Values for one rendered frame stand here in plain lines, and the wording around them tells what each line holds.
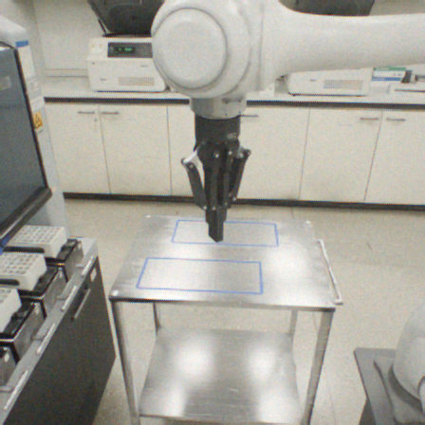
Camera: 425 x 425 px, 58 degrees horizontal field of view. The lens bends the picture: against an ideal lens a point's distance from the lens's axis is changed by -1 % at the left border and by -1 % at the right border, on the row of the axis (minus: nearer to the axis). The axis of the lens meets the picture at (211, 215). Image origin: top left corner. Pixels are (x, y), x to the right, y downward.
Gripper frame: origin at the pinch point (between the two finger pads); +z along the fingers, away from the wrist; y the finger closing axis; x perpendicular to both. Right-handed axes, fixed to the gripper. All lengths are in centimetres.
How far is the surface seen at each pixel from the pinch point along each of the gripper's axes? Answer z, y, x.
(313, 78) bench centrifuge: 12, 173, 146
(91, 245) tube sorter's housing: 42, -8, 69
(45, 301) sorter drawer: 37, -29, 41
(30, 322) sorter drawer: 37, -34, 34
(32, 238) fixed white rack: 30, -27, 63
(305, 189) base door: 96, 177, 143
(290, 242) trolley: 33, 44, 23
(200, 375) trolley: 87, 15, 32
